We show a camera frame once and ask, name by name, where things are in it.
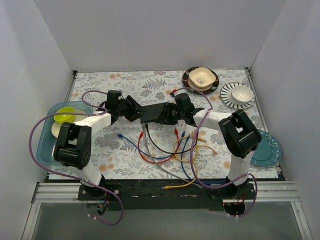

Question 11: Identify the black network switch box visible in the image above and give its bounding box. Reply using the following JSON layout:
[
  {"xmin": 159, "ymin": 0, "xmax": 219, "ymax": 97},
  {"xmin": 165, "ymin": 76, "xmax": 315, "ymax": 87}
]
[{"xmin": 140, "ymin": 103, "xmax": 164, "ymax": 124}]

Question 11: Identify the black ethernet cable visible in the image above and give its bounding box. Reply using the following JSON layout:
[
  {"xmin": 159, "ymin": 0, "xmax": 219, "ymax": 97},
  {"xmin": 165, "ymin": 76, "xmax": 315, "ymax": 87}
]
[{"xmin": 144, "ymin": 122, "xmax": 198, "ymax": 154}]

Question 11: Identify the red ethernet cable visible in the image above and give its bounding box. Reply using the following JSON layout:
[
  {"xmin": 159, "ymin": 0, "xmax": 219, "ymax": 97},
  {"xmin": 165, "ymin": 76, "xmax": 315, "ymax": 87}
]
[{"xmin": 137, "ymin": 127, "xmax": 181, "ymax": 164}]

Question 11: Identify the yellow ethernet cable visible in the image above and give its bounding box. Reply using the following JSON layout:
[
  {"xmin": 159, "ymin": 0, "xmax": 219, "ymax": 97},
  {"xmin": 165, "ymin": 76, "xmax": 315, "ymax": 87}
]
[
  {"xmin": 173, "ymin": 134, "xmax": 208, "ymax": 163},
  {"xmin": 161, "ymin": 143, "xmax": 217, "ymax": 191}
]

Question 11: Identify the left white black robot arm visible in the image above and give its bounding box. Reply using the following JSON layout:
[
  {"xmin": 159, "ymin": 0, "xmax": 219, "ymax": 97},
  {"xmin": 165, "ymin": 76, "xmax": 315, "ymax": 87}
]
[{"xmin": 53, "ymin": 90, "xmax": 146, "ymax": 200}]

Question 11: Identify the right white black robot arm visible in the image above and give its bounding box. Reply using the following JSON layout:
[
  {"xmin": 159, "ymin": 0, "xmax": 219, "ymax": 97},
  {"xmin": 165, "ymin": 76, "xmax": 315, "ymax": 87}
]
[{"xmin": 155, "ymin": 92, "xmax": 262, "ymax": 199}]

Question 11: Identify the dark brown round plate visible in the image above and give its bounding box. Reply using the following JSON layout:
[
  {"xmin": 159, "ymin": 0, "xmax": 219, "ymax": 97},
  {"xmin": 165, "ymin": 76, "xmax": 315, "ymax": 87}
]
[{"xmin": 182, "ymin": 66, "xmax": 220, "ymax": 95}]

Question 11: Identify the cream square bowl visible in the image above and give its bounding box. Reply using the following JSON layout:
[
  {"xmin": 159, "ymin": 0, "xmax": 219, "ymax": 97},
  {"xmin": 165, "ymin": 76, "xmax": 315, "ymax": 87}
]
[{"xmin": 187, "ymin": 67, "xmax": 217, "ymax": 91}]

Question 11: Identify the blue striped white plate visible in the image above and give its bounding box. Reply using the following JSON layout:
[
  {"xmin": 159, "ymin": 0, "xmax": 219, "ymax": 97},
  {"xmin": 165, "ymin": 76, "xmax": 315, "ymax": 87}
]
[{"xmin": 220, "ymin": 82, "xmax": 256, "ymax": 110}]

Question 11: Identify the lime green plastic bowl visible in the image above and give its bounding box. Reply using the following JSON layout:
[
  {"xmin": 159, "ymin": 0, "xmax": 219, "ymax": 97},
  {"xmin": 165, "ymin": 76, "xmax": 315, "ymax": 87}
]
[{"xmin": 53, "ymin": 106, "xmax": 75, "ymax": 124}]

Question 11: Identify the white round bowl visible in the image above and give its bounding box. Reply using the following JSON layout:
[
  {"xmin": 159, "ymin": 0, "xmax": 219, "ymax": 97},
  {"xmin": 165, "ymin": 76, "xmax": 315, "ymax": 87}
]
[{"xmin": 231, "ymin": 85, "xmax": 254, "ymax": 104}]

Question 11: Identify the cream plastic plate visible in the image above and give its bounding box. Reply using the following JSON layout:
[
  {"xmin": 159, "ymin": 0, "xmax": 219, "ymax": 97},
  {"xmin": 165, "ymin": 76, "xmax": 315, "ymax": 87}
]
[{"xmin": 51, "ymin": 106, "xmax": 87, "ymax": 138}]

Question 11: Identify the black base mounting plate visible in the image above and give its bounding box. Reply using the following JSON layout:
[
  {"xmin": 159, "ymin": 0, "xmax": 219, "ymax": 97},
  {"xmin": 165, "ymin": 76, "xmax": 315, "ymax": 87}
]
[{"xmin": 77, "ymin": 179, "xmax": 255, "ymax": 212}]

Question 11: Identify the teal scalloped plate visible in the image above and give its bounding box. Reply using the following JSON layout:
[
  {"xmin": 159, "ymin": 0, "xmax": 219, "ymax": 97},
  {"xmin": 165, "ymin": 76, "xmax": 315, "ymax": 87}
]
[{"xmin": 250, "ymin": 129, "xmax": 282, "ymax": 168}]

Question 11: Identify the grey ethernet cable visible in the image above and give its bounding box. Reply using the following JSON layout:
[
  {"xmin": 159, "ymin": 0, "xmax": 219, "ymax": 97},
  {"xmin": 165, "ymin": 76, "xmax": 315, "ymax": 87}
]
[{"xmin": 141, "ymin": 122, "xmax": 203, "ymax": 189}]

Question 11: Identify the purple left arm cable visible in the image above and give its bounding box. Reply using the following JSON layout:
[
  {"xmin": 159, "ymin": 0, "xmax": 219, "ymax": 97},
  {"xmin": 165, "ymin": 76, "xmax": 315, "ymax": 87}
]
[{"xmin": 29, "ymin": 90, "xmax": 125, "ymax": 227}]

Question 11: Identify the aluminium frame rail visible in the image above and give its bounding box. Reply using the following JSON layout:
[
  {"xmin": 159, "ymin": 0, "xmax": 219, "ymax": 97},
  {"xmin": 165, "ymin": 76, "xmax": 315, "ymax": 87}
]
[{"xmin": 22, "ymin": 180, "xmax": 313, "ymax": 240}]

